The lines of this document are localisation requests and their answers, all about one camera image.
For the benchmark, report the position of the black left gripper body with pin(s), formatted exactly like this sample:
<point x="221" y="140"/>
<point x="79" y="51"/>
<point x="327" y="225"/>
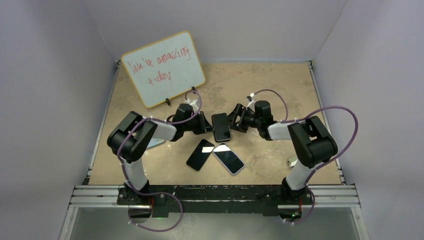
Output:
<point x="195" y="124"/>

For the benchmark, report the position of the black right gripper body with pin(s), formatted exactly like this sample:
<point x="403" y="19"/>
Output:
<point x="247" y="119"/>

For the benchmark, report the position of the black phone case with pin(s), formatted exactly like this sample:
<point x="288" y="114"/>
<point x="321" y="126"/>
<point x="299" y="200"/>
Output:
<point x="221" y="127"/>

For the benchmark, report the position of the lavender phone case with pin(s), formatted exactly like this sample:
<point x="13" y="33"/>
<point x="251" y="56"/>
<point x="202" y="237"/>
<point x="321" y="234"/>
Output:
<point x="228" y="158"/>

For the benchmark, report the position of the light blue phone case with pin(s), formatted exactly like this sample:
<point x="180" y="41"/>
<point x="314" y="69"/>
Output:
<point x="154" y="142"/>

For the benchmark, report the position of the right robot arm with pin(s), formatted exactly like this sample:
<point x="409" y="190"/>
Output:
<point x="312" y="142"/>

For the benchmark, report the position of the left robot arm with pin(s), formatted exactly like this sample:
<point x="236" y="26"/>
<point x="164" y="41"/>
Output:
<point x="130" y="139"/>

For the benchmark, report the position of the black phone with white sticker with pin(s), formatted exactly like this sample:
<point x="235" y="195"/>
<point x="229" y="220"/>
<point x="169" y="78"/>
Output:
<point x="200" y="155"/>

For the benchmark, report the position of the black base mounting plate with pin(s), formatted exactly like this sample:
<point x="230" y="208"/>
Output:
<point x="266" y="200"/>

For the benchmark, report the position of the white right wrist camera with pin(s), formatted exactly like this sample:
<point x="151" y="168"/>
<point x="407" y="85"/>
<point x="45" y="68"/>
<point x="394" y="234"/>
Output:
<point x="251" y="101"/>

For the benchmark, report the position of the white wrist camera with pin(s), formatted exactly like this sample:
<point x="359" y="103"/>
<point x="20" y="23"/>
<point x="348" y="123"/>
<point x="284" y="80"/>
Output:
<point x="251" y="101"/>
<point x="195" y="104"/>

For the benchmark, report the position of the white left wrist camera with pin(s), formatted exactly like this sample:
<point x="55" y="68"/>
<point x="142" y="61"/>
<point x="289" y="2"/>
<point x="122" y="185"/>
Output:
<point x="195" y="104"/>

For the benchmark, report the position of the white board with yellow frame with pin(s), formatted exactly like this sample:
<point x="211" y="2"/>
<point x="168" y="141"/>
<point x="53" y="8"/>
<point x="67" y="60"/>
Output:
<point x="164" y="69"/>

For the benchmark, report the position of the aluminium frame rail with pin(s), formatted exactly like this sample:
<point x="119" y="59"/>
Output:
<point x="94" y="196"/>

